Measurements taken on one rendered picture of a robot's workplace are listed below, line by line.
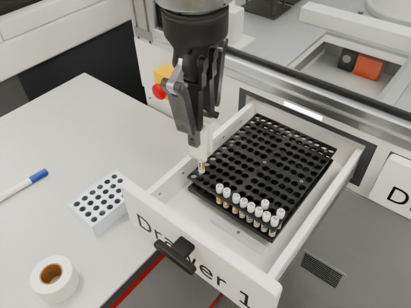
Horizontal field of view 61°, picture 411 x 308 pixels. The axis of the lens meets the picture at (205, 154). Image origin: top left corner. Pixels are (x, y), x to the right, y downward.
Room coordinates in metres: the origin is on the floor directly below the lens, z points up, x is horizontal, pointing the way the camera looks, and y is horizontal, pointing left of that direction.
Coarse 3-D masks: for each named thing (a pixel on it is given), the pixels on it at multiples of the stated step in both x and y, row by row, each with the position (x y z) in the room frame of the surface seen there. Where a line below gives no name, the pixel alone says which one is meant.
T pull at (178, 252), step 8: (160, 240) 0.27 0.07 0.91; (176, 240) 0.27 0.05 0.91; (184, 240) 0.27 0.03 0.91; (160, 248) 0.26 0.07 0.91; (168, 248) 0.26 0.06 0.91; (176, 248) 0.26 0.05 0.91; (184, 248) 0.26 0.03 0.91; (192, 248) 0.26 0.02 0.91; (168, 256) 0.25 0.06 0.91; (176, 256) 0.25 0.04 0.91; (184, 256) 0.25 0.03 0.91; (176, 264) 0.24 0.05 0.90; (184, 264) 0.23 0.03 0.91; (192, 264) 0.23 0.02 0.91; (192, 272) 0.22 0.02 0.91
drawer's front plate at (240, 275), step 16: (128, 192) 0.35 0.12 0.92; (144, 192) 0.35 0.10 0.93; (128, 208) 0.36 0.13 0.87; (144, 208) 0.33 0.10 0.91; (160, 208) 0.32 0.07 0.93; (144, 224) 0.34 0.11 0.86; (160, 224) 0.31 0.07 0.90; (176, 224) 0.29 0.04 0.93; (192, 224) 0.29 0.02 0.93; (192, 240) 0.27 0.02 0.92; (208, 240) 0.26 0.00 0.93; (192, 256) 0.27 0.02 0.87; (208, 256) 0.25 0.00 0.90; (224, 256) 0.23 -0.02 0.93; (208, 272) 0.25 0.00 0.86; (224, 272) 0.23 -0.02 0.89; (240, 272) 0.21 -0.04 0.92; (256, 272) 0.21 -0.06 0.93; (224, 288) 0.23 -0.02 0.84; (240, 288) 0.21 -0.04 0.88; (256, 288) 0.20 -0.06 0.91; (272, 288) 0.19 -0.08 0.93; (240, 304) 0.21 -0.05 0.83; (256, 304) 0.19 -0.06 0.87; (272, 304) 0.18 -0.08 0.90
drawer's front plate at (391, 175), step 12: (396, 156) 0.41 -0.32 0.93; (384, 168) 0.41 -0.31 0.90; (396, 168) 0.40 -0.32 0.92; (408, 168) 0.39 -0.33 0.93; (384, 180) 0.40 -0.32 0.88; (396, 180) 0.39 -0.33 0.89; (408, 180) 0.38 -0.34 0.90; (372, 192) 0.41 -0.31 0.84; (384, 192) 0.39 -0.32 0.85; (396, 192) 0.38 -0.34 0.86; (408, 192) 0.37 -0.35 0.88; (384, 204) 0.39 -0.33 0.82; (396, 204) 0.38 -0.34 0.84; (408, 204) 0.37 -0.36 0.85; (408, 216) 0.36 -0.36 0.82
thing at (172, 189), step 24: (240, 120) 0.58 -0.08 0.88; (264, 120) 0.60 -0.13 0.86; (288, 120) 0.56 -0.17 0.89; (216, 144) 0.51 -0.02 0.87; (336, 144) 0.49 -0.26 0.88; (192, 168) 0.45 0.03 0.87; (336, 168) 0.47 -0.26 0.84; (168, 192) 0.40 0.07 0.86; (312, 192) 0.41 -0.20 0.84; (336, 192) 0.38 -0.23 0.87; (192, 216) 0.36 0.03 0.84; (312, 216) 0.32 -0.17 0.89; (264, 240) 0.31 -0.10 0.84; (288, 240) 0.31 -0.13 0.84; (264, 264) 0.27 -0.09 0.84; (288, 264) 0.25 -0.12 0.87
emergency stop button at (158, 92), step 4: (156, 84) 0.70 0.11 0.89; (152, 88) 0.70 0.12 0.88; (156, 88) 0.69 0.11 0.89; (160, 88) 0.68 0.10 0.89; (152, 92) 0.70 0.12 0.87; (156, 92) 0.69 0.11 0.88; (160, 92) 0.68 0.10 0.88; (164, 92) 0.68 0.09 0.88; (156, 96) 0.69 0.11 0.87; (160, 96) 0.68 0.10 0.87; (164, 96) 0.68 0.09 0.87
